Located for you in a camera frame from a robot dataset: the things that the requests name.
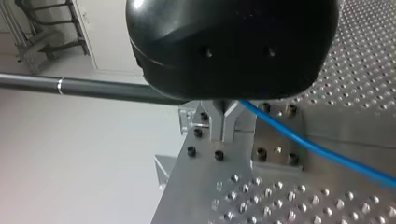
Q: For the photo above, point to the dark metal rack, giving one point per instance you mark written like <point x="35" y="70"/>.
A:
<point x="56" y="25"/>

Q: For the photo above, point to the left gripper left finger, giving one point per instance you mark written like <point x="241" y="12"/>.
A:
<point x="216" y="124"/>

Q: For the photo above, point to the dark grey bar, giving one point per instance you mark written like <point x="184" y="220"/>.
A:
<point x="93" y="88"/>

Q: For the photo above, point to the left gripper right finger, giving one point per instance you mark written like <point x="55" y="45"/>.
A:
<point x="228" y="126"/>

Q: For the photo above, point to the connector holder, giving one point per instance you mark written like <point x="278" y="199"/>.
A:
<point x="187" y="118"/>

